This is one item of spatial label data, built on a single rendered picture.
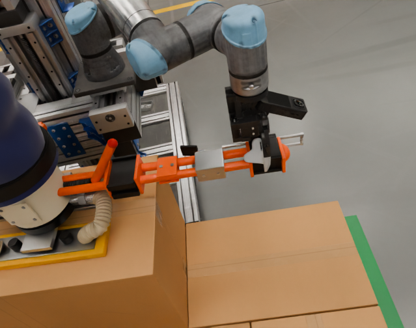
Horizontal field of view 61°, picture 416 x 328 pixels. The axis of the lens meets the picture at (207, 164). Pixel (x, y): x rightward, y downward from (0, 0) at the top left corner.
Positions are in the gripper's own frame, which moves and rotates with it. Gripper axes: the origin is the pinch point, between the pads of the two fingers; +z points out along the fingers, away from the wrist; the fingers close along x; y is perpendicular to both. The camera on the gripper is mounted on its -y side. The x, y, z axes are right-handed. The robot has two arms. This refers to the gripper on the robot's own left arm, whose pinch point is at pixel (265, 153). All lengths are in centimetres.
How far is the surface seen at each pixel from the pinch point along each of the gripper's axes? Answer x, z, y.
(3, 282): 18, 13, 70
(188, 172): 3.1, -0.6, 18.9
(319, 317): 22, 53, -11
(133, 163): -2.1, -1.5, 32.7
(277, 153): 2.7, -2.2, -2.4
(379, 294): -2, 107, -47
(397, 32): -214, 108, -140
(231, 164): 2.8, -0.7, 8.5
